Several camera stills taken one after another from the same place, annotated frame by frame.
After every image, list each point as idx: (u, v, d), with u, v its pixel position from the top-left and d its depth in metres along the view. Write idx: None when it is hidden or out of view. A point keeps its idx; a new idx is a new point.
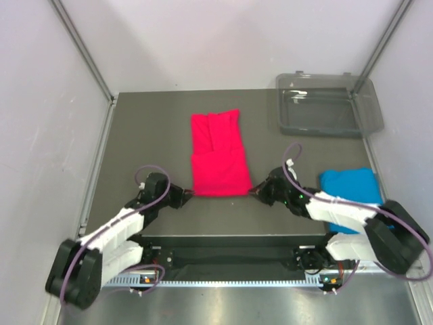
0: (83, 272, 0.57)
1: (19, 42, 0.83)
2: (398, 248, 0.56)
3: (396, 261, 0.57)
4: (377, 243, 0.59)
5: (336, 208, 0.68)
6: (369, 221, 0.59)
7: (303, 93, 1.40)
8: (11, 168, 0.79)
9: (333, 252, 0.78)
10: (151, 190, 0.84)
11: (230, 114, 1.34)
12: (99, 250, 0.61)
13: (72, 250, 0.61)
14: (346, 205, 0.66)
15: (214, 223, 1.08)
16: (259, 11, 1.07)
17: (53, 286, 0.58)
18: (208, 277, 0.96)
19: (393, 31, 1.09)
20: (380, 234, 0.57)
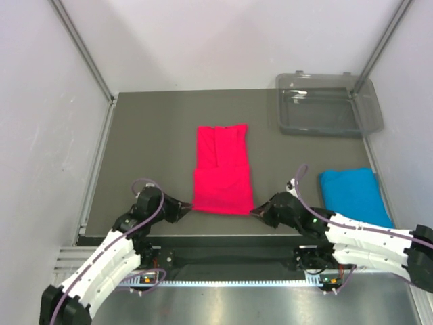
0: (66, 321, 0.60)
1: (19, 42, 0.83)
2: None
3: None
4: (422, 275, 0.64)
5: (364, 235, 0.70)
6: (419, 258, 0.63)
7: (303, 93, 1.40)
8: (11, 167, 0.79)
9: (340, 258, 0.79)
10: (145, 205, 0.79)
11: (238, 128, 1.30)
12: (78, 298, 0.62)
13: (54, 296, 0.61)
14: (374, 232, 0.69)
15: (214, 223, 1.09)
16: (259, 11, 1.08)
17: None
18: (208, 277, 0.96)
19: (393, 31, 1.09)
20: (427, 268, 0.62)
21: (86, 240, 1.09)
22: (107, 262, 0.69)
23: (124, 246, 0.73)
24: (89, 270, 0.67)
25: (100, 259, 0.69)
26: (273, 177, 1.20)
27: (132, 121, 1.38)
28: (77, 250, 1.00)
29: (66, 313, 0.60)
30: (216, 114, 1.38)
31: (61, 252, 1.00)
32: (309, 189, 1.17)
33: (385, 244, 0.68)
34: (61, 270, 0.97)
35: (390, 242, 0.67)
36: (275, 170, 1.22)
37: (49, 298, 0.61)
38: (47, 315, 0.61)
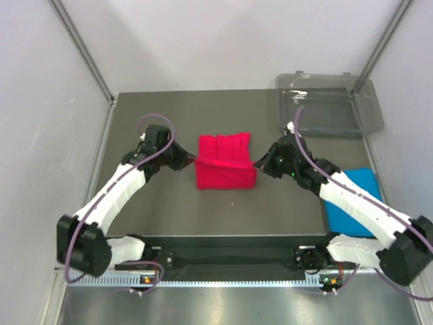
0: (85, 246, 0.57)
1: (19, 42, 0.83)
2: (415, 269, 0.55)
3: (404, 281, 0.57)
4: (398, 262, 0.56)
5: (358, 202, 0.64)
6: (402, 242, 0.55)
7: (303, 93, 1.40)
8: (11, 168, 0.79)
9: (334, 253, 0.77)
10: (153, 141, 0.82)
11: (240, 137, 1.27)
12: (97, 225, 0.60)
13: (70, 227, 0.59)
14: (371, 204, 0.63)
15: (215, 223, 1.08)
16: (259, 11, 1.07)
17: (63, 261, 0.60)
18: (208, 277, 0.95)
19: (393, 31, 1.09)
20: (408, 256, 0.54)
21: None
22: (120, 191, 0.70)
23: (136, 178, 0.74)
24: (104, 198, 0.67)
25: (114, 188, 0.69)
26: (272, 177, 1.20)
27: (132, 121, 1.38)
28: None
29: (86, 240, 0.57)
30: (216, 114, 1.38)
31: None
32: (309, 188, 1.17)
33: (378, 219, 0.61)
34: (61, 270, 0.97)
35: (384, 219, 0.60)
36: None
37: (63, 227, 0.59)
38: (65, 248, 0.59)
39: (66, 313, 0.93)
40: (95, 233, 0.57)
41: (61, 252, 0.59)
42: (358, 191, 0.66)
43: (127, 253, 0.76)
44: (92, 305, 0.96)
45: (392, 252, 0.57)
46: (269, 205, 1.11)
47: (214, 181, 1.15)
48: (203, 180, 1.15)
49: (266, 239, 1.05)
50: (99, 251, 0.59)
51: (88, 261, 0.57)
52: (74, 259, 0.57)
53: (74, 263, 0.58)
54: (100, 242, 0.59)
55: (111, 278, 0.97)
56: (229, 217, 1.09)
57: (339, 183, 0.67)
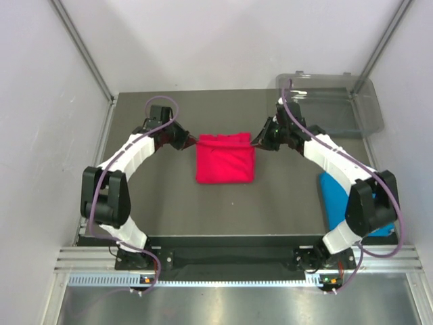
0: (112, 191, 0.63)
1: (19, 42, 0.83)
2: (371, 214, 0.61)
3: (362, 223, 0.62)
4: (356, 205, 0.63)
5: (332, 156, 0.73)
6: (358, 183, 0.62)
7: (303, 93, 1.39)
8: (11, 167, 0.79)
9: (328, 244, 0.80)
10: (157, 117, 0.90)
11: (240, 136, 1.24)
12: (122, 172, 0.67)
13: (95, 176, 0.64)
14: (342, 158, 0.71)
15: (216, 223, 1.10)
16: (260, 10, 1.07)
17: (87, 210, 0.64)
18: (208, 277, 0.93)
19: (393, 32, 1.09)
20: (365, 200, 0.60)
21: (86, 240, 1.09)
22: (136, 152, 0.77)
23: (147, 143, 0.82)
24: (122, 156, 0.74)
25: (130, 149, 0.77)
26: (273, 177, 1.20)
27: (132, 121, 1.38)
28: (77, 250, 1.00)
29: (113, 185, 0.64)
30: (216, 114, 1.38)
31: (61, 252, 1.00)
32: (309, 188, 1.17)
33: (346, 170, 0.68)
34: (61, 270, 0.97)
35: (351, 170, 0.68)
36: (274, 170, 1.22)
37: (89, 176, 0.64)
38: (89, 197, 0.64)
39: (66, 313, 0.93)
40: (121, 179, 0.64)
41: (86, 201, 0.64)
42: (333, 147, 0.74)
43: (135, 233, 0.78)
44: (92, 305, 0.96)
45: (352, 197, 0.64)
46: (269, 206, 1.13)
47: (214, 175, 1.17)
48: (203, 173, 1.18)
49: (265, 239, 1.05)
50: (123, 196, 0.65)
51: (112, 208, 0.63)
52: (99, 207, 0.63)
53: (100, 209, 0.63)
54: (124, 189, 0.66)
55: (110, 278, 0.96)
56: (231, 217, 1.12)
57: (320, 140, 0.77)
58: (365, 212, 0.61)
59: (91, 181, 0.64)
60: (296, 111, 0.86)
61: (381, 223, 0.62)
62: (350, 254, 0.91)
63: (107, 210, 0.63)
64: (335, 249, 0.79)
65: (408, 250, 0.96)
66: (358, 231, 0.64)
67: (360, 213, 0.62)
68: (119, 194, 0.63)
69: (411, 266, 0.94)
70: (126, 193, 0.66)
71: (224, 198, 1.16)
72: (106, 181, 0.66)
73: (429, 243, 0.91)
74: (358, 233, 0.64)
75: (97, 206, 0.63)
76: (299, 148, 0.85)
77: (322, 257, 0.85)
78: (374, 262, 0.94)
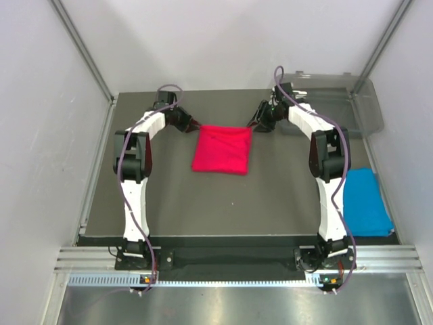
0: (140, 147, 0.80)
1: (20, 42, 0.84)
2: (324, 158, 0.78)
3: (316, 164, 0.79)
4: (315, 151, 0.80)
5: (306, 116, 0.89)
6: (318, 132, 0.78)
7: (304, 93, 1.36)
8: (11, 167, 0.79)
9: (321, 231, 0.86)
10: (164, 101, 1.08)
11: (242, 137, 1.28)
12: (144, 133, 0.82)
13: (125, 135, 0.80)
14: (312, 118, 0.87)
15: (214, 223, 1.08)
16: (260, 10, 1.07)
17: (116, 166, 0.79)
18: (208, 277, 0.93)
19: (393, 31, 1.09)
20: (319, 145, 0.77)
21: (86, 240, 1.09)
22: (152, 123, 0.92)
23: (160, 118, 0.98)
24: (141, 124, 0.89)
25: (148, 120, 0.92)
26: (273, 176, 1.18)
27: (131, 120, 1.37)
28: (77, 250, 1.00)
29: (140, 143, 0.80)
30: (216, 114, 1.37)
31: (61, 252, 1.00)
32: (309, 187, 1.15)
33: (315, 126, 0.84)
34: (61, 270, 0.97)
35: (318, 126, 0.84)
36: (274, 169, 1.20)
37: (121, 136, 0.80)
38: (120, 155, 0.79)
39: (66, 313, 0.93)
40: (146, 136, 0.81)
41: (118, 158, 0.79)
42: (308, 110, 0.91)
43: (143, 214, 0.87)
44: (93, 305, 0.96)
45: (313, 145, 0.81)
46: (269, 205, 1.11)
47: (210, 165, 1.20)
48: (200, 164, 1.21)
49: (265, 239, 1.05)
50: (148, 152, 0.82)
51: (141, 162, 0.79)
52: (128, 162, 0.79)
53: (129, 164, 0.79)
54: (148, 146, 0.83)
55: (110, 278, 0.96)
56: (230, 217, 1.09)
57: (300, 105, 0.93)
58: (320, 155, 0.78)
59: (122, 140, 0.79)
60: (288, 88, 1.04)
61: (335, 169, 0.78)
62: (349, 254, 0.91)
63: (137, 164, 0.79)
64: (329, 232, 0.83)
65: (408, 250, 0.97)
66: (317, 173, 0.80)
67: (316, 156, 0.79)
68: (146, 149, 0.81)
69: (411, 266, 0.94)
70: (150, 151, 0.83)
71: (224, 198, 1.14)
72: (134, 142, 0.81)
73: (429, 243, 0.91)
74: (316, 175, 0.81)
75: (124, 161, 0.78)
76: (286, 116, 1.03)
77: (322, 254, 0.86)
78: (375, 262, 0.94)
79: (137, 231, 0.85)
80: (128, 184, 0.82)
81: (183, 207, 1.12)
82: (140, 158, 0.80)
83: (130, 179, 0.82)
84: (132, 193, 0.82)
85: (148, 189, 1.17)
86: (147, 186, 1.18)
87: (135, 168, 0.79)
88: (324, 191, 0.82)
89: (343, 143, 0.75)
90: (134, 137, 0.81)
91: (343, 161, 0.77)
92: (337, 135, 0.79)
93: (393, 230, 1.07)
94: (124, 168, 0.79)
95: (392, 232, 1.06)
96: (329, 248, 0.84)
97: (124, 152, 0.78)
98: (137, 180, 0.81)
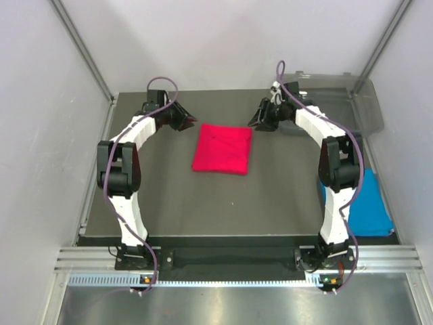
0: (125, 161, 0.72)
1: (20, 42, 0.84)
2: (336, 167, 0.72)
3: (328, 173, 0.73)
4: (326, 158, 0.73)
5: (316, 120, 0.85)
6: (330, 138, 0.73)
7: (304, 94, 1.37)
8: (11, 167, 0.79)
9: (323, 233, 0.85)
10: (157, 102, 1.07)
11: (242, 137, 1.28)
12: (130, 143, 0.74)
13: (108, 147, 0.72)
14: (323, 122, 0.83)
15: (214, 223, 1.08)
16: (259, 10, 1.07)
17: (101, 181, 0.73)
18: (208, 277, 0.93)
19: (393, 31, 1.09)
20: (331, 154, 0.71)
21: (86, 240, 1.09)
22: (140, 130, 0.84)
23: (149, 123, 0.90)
24: (129, 133, 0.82)
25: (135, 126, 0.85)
26: (273, 176, 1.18)
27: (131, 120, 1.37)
28: (77, 250, 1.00)
29: (126, 156, 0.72)
30: (216, 114, 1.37)
31: (61, 252, 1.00)
32: (309, 187, 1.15)
33: (327, 131, 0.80)
34: (61, 270, 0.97)
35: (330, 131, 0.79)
36: (274, 169, 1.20)
37: (104, 148, 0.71)
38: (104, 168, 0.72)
39: (66, 313, 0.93)
40: (132, 146, 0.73)
41: (102, 171, 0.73)
42: (318, 114, 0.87)
43: (139, 220, 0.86)
44: (92, 305, 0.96)
45: (324, 152, 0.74)
46: (269, 205, 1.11)
47: (210, 165, 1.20)
48: (200, 164, 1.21)
49: (265, 239, 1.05)
50: (134, 165, 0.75)
51: (128, 177, 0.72)
52: (114, 176, 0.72)
53: (115, 179, 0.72)
54: (135, 158, 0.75)
55: (111, 278, 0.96)
56: (229, 217, 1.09)
57: (309, 109, 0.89)
58: (332, 163, 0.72)
59: (105, 153, 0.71)
60: (295, 89, 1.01)
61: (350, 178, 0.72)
62: (350, 254, 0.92)
63: (124, 179, 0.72)
64: (331, 236, 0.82)
65: (408, 250, 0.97)
66: (328, 183, 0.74)
67: (327, 164, 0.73)
68: (132, 162, 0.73)
69: (411, 266, 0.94)
70: (137, 163, 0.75)
71: (224, 198, 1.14)
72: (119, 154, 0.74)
73: (429, 243, 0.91)
74: (327, 185, 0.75)
75: (110, 175, 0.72)
76: (292, 118, 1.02)
77: (322, 254, 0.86)
78: (374, 262, 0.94)
79: (134, 237, 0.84)
80: (117, 198, 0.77)
81: (183, 207, 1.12)
82: (126, 171, 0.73)
83: (119, 194, 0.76)
84: (122, 207, 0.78)
85: (148, 188, 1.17)
86: (147, 185, 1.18)
87: (122, 182, 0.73)
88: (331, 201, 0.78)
89: (357, 149, 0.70)
90: (120, 148, 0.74)
91: (356, 170, 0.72)
92: (350, 141, 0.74)
93: (393, 231, 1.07)
94: (110, 183, 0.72)
95: (392, 232, 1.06)
96: (329, 249, 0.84)
97: (109, 166, 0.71)
98: (127, 195, 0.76)
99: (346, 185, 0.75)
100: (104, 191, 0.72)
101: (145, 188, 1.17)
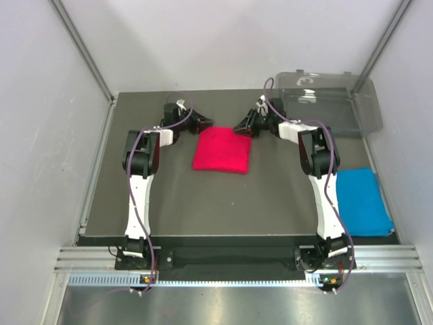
0: (150, 144, 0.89)
1: (19, 42, 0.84)
2: (311, 154, 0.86)
3: (307, 161, 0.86)
4: (304, 149, 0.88)
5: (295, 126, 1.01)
6: (304, 131, 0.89)
7: (303, 93, 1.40)
8: (11, 167, 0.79)
9: (319, 231, 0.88)
10: (171, 116, 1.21)
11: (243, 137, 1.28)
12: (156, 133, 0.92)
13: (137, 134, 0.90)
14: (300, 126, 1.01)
15: (214, 223, 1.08)
16: (259, 10, 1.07)
17: (126, 162, 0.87)
18: (208, 277, 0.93)
19: (393, 30, 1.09)
20: (305, 141, 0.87)
21: (86, 240, 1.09)
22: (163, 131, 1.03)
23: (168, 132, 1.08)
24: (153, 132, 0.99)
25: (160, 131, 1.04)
26: (273, 176, 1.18)
27: (132, 120, 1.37)
28: (77, 250, 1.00)
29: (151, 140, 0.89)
30: (216, 114, 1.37)
31: (61, 252, 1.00)
32: (309, 187, 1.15)
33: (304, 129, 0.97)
34: (61, 270, 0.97)
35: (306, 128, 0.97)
36: (274, 168, 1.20)
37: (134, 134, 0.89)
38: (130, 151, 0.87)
39: (66, 313, 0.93)
40: (157, 135, 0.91)
41: (128, 153, 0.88)
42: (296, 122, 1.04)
43: (147, 213, 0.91)
44: (93, 304, 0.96)
45: (302, 144, 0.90)
46: (269, 205, 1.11)
47: (210, 164, 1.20)
48: (200, 164, 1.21)
49: (265, 239, 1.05)
50: (157, 149, 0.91)
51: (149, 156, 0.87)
52: (136, 158, 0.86)
53: (137, 160, 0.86)
54: (157, 145, 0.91)
55: (111, 278, 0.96)
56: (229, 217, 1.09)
57: (288, 121, 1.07)
58: (308, 152, 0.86)
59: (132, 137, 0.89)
60: (279, 106, 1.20)
61: (325, 164, 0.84)
62: (349, 254, 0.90)
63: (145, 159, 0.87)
64: (327, 229, 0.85)
65: (408, 250, 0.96)
66: (308, 170, 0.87)
67: (306, 154, 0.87)
68: (155, 145, 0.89)
69: (411, 266, 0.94)
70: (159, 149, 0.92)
71: (224, 198, 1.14)
72: (144, 141, 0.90)
73: (429, 243, 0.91)
74: (308, 172, 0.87)
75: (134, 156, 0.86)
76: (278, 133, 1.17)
77: (322, 254, 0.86)
78: (374, 262, 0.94)
79: (138, 228, 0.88)
80: (136, 179, 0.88)
81: (183, 207, 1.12)
82: (149, 153, 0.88)
83: (138, 174, 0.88)
84: (137, 188, 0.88)
85: None
86: None
87: (143, 162, 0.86)
88: (317, 187, 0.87)
89: (329, 137, 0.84)
90: (145, 137, 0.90)
91: (329, 156, 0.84)
92: (323, 134, 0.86)
93: (393, 230, 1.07)
94: (133, 162, 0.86)
95: (392, 232, 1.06)
96: (328, 248, 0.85)
97: (134, 148, 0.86)
98: (144, 175, 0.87)
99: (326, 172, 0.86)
100: (128, 168, 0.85)
101: None
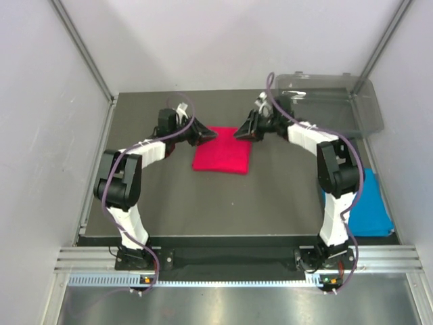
0: (127, 170, 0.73)
1: (20, 42, 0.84)
2: (335, 170, 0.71)
3: (329, 179, 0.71)
4: (323, 163, 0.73)
5: (308, 132, 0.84)
6: (324, 143, 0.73)
7: (302, 94, 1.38)
8: (11, 167, 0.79)
9: (323, 236, 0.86)
10: (166, 124, 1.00)
11: None
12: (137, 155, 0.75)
13: (114, 155, 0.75)
14: (315, 133, 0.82)
15: (214, 223, 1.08)
16: (259, 11, 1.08)
17: (99, 189, 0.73)
18: (208, 278, 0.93)
19: (393, 31, 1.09)
20: (326, 155, 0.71)
21: (86, 240, 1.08)
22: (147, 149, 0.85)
23: (158, 147, 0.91)
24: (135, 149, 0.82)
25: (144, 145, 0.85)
26: (273, 177, 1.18)
27: (132, 121, 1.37)
28: (77, 250, 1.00)
29: (128, 164, 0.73)
30: (216, 114, 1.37)
31: (61, 252, 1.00)
32: (309, 187, 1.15)
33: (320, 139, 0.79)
34: (61, 270, 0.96)
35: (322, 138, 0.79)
36: (274, 169, 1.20)
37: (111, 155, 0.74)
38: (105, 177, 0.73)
39: (66, 313, 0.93)
40: (137, 158, 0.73)
41: (101, 179, 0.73)
42: (309, 126, 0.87)
43: (138, 226, 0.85)
44: (93, 305, 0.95)
45: (319, 157, 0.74)
46: (269, 205, 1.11)
47: (210, 165, 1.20)
48: (200, 164, 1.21)
49: (265, 240, 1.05)
50: (136, 177, 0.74)
51: (128, 188, 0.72)
52: (113, 186, 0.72)
53: (114, 190, 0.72)
54: (138, 169, 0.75)
55: (111, 278, 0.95)
56: (230, 217, 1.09)
57: (300, 123, 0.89)
58: (331, 166, 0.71)
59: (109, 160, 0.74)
60: (287, 104, 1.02)
61: (350, 182, 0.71)
62: (350, 254, 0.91)
63: (122, 190, 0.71)
64: (331, 238, 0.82)
65: (408, 250, 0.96)
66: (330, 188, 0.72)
67: (326, 168, 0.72)
68: (134, 172, 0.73)
69: (411, 266, 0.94)
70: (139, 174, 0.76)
71: (224, 198, 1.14)
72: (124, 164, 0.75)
73: (429, 243, 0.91)
74: (327, 190, 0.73)
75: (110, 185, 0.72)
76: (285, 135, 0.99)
77: (322, 255, 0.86)
78: (374, 262, 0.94)
79: (133, 243, 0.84)
80: (116, 209, 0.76)
81: (183, 208, 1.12)
82: (125, 182, 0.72)
83: (117, 206, 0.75)
84: (121, 218, 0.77)
85: (148, 189, 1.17)
86: (147, 186, 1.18)
87: (120, 192, 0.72)
88: (333, 205, 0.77)
89: (353, 151, 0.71)
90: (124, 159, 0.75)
91: (356, 172, 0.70)
92: (344, 145, 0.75)
93: (393, 231, 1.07)
94: (109, 193, 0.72)
95: (392, 232, 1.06)
96: (329, 250, 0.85)
97: (111, 175, 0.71)
98: (125, 206, 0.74)
99: (347, 189, 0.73)
100: (103, 201, 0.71)
101: (145, 187, 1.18)
